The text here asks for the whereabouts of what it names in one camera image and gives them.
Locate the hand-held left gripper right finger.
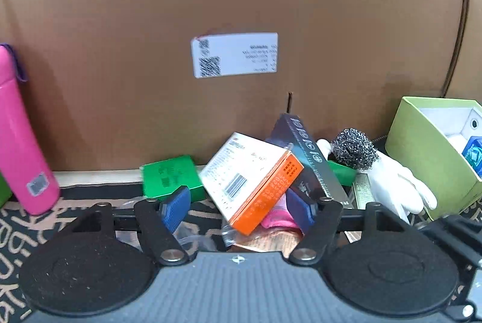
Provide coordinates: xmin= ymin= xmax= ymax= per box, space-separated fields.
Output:
xmin=286 ymin=190 xmax=415 ymax=267

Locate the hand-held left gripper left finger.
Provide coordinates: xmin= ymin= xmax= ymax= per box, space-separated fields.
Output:
xmin=71 ymin=186 xmax=192 ymax=267

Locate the small green box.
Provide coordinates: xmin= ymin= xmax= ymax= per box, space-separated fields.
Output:
xmin=140 ymin=155 xmax=206 ymax=202

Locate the white and orange box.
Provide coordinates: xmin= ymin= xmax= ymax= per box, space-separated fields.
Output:
xmin=198 ymin=133 xmax=305 ymax=236

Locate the light green box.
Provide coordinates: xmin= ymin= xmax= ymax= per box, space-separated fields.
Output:
xmin=385 ymin=96 xmax=482 ymax=221

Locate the pink cloth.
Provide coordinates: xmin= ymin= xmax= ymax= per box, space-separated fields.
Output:
xmin=261 ymin=191 xmax=300 ymax=231

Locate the tall dark box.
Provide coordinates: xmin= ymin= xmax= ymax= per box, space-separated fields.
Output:
xmin=265 ymin=113 xmax=351 ymax=211

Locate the silver box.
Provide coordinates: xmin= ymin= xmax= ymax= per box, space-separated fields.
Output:
xmin=352 ymin=172 xmax=383 ymax=211

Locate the steel wool scrubber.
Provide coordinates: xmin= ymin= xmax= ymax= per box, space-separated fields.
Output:
xmin=329 ymin=127 xmax=379 ymax=171

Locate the blue patterned item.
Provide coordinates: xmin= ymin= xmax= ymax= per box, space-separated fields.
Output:
xmin=461 ymin=136 xmax=482 ymax=178

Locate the white glove with pink cuff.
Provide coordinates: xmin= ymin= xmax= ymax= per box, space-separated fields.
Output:
xmin=315 ymin=138 xmax=438 ymax=224

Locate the black patterned mat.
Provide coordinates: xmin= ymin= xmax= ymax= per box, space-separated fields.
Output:
xmin=0 ymin=182 xmax=482 ymax=323

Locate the large brown cardboard box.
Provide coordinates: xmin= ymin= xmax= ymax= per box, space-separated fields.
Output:
xmin=0 ymin=0 xmax=482 ymax=173

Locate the white shipping label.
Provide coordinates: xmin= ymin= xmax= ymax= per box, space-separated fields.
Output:
xmin=190 ymin=32 xmax=279 ymax=79

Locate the pink bottle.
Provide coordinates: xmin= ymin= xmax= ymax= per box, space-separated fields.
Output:
xmin=0 ymin=43 xmax=61 ymax=215

